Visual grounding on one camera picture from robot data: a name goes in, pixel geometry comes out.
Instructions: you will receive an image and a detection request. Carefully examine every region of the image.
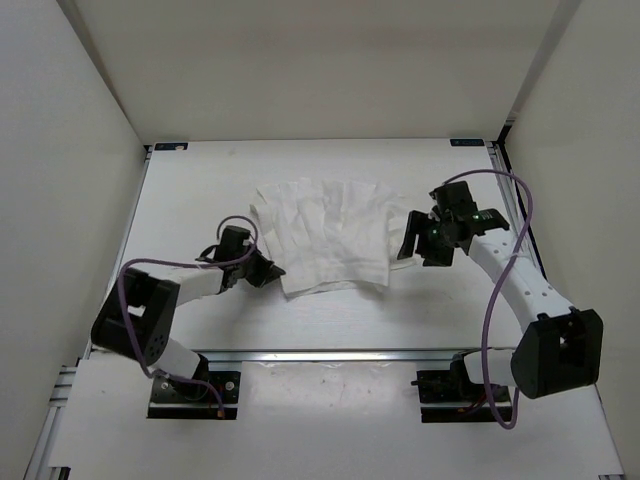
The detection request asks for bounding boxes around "blue corner label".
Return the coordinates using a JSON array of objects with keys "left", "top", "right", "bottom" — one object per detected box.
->
[
  {"left": 154, "top": 142, "right": 189, "bottom": 151},
  {"left": 450, "top": 138, "right": 485, "bottom": 147}
]

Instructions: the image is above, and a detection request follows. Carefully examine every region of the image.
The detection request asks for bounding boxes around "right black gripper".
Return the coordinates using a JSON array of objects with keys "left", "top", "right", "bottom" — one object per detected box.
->
[{"left": 396, "top": 210, "right": 458, "bottom": 267}]

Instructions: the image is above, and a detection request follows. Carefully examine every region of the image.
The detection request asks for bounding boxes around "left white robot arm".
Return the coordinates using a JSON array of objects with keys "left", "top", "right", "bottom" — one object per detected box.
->
[{"left": 91, "top": 240, "right": 286, "bottom": 400}]

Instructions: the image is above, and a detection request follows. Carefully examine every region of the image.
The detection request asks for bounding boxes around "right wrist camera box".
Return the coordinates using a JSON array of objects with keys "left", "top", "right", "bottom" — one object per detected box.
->
[{"left": 430, "top": 181, "right": 478, "bottom": 216}]

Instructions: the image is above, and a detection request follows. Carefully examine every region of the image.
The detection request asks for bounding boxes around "white fabric skirt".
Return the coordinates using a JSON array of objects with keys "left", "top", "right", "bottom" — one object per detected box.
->
[{"left": 250, "top": 178, "right": 415, "bottom": 299}]

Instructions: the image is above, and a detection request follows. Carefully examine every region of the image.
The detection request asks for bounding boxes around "left blue corner label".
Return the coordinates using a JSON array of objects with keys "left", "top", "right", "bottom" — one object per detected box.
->
[{"left": 154, "top": 142, "right": 189, "bottom": 151}]

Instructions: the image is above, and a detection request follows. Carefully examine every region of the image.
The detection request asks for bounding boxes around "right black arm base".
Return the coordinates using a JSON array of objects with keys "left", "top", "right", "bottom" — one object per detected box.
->
[{"left": 411, "top": 353, "right": 497, "bottom": 424}]

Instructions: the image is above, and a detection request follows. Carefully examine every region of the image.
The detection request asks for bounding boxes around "aluminium table frame rail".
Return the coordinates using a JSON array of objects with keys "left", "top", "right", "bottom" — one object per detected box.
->
[{"left": 201, "top": 349, "right": 458, "bottom": 363}]

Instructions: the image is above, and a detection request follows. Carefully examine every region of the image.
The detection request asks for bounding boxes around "right blue corner label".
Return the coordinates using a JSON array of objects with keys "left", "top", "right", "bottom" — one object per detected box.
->
[{"left": 450, "top": 138, "right": 485, "bottom": 147}]

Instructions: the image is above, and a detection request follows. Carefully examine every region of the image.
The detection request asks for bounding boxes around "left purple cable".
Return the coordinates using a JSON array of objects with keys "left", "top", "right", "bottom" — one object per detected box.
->
[{"left": 121, "top": 215, "right": 261, "bottom": 419}]

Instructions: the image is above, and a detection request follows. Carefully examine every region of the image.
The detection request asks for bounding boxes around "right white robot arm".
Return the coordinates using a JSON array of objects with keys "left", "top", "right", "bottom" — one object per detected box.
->
[{"left": 398, "top": 209, "right": 603, "bottom": 400}]

